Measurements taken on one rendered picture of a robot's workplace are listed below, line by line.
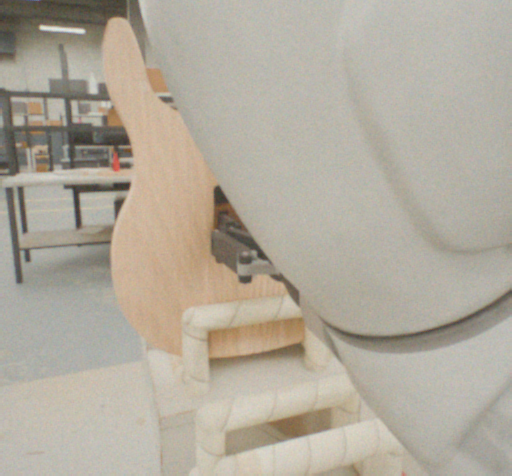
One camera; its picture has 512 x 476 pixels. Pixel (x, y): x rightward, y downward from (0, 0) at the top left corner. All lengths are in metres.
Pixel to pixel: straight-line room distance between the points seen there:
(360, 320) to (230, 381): 0.45
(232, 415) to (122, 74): 0.38
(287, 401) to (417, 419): 0.34
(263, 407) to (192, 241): 0.20
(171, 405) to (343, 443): 0.21
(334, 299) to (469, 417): 0.06
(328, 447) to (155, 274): 0.26
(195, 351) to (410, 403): 0.39
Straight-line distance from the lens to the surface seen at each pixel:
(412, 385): 0.18
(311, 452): 0.46
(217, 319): 0.53
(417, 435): 0.20
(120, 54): 0.51
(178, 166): 0.51
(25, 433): 0.74
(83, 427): 0.72
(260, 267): 0.36
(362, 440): 0.49
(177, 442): 0.58
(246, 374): 0.61
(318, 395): 0.54
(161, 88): 5.36
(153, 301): 0.54
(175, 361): 0.59
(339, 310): 0.16
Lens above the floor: 1.35
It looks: 12 degrees down
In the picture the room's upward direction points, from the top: straight up
